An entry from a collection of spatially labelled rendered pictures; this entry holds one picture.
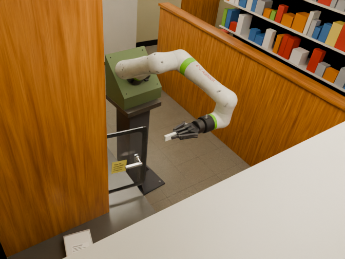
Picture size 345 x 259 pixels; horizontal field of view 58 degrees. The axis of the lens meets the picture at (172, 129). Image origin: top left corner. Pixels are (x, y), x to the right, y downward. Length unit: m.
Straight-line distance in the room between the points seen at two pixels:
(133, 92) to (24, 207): 1.26
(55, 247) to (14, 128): 0.67
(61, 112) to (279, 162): 0.86
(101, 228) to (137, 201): 0.24
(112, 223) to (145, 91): 1.14
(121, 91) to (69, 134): 1.14
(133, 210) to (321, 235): 1.35
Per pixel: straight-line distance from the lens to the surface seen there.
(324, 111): 2.78
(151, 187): 3.05
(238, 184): 0.45
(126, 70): 2.08
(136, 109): 2.40
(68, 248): 1.56
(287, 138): 3.07
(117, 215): 1.69
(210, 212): 0.40
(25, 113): 1.15
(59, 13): 1.04
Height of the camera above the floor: 2.29
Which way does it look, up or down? 37 degrees down
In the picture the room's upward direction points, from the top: 7 degrees clockwise
